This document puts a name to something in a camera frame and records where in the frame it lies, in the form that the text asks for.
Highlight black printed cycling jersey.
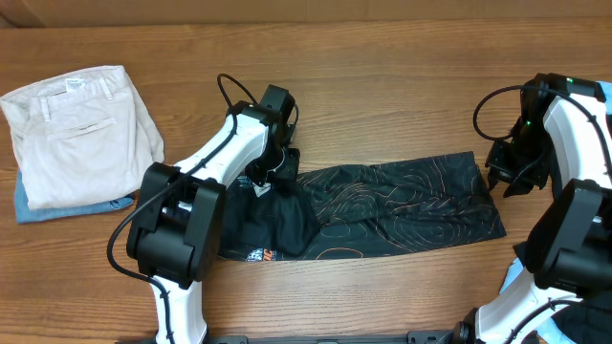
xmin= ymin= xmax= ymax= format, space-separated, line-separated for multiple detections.
xmin=219 ymin=152 xmax=506 ymax=262

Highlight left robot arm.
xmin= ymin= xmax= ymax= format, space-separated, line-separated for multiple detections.
xmin=123 ymin=85 xmax=299 ymax=343

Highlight light blue garment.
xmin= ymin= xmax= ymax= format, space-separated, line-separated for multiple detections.
xmin=498 ymin=80 xmax=612 ymax=344

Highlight folded beige trousers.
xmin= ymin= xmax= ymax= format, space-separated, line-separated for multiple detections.
xmin=1 ymin=65 xmax=164 ymax=210

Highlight folded blue denim garment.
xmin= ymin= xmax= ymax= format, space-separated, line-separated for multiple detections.
xmin=13 ymin=171 xmax=135 ymax=225

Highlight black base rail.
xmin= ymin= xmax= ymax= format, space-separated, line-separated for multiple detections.
xmin=205 ymin=330 xmax=452 ymax=344

